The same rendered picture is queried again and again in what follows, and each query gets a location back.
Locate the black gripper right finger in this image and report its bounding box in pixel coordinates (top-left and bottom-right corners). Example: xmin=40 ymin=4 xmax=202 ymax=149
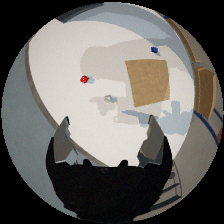
xmin=137 ymin=114 xmax=173 ymax=197

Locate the beige die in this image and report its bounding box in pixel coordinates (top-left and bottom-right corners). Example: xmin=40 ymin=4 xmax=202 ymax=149
xmin=104 ymin=95 xmax=111 ymax=103

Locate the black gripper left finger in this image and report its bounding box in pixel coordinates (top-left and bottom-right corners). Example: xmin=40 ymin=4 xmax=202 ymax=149
xmin=46 ymin=116 xmax=78 ymax=193

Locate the blue die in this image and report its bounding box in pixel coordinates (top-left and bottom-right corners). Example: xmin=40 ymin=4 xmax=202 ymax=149
xmin=151 ymin=47 xmax=158 ymax=53

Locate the red die with white pips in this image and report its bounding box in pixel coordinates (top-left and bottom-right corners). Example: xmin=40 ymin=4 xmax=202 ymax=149
xmin=80 ymin=76 xmax=89 ymax=83

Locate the tan square mat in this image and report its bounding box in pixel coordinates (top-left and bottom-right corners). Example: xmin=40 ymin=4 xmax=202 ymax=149
xmin=125 ymin=59 xmax=170 ymax=107

